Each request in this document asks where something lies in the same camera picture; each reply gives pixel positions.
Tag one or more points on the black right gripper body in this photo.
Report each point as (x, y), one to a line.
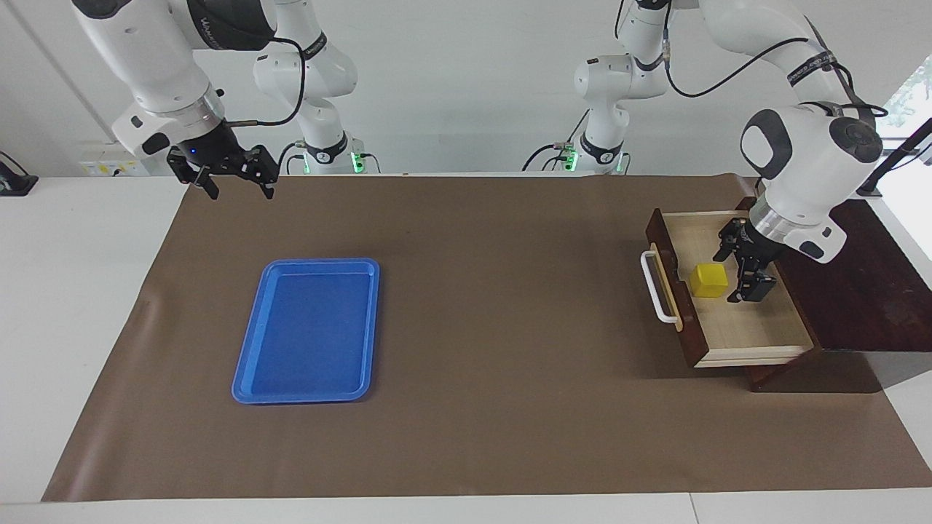
(212, 149)

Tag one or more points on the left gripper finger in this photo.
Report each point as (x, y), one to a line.
(730, 236)
(757, 287)

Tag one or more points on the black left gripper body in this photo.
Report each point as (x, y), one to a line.
(761, 251)

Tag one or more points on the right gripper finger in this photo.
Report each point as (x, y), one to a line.
(186, 167)
(263, 169)

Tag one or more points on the yellow block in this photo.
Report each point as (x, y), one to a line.
(708, 281)

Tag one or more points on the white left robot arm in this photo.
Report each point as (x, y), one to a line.
(808, 160)

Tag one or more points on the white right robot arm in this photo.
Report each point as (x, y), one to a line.
(145, 58)

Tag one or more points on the dark wooden cabinet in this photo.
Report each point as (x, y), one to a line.
(874, 306)

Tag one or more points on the blue plastic tray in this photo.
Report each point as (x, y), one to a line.
(306, 335)

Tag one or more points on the black table clamp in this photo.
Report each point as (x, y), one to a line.
(14, 182)

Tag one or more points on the bright window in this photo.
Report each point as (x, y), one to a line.
(910, 94)

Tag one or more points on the brown table mat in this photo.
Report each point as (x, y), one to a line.
(510, 364)

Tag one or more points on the white wall socket box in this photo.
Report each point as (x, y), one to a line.
(102, 169)

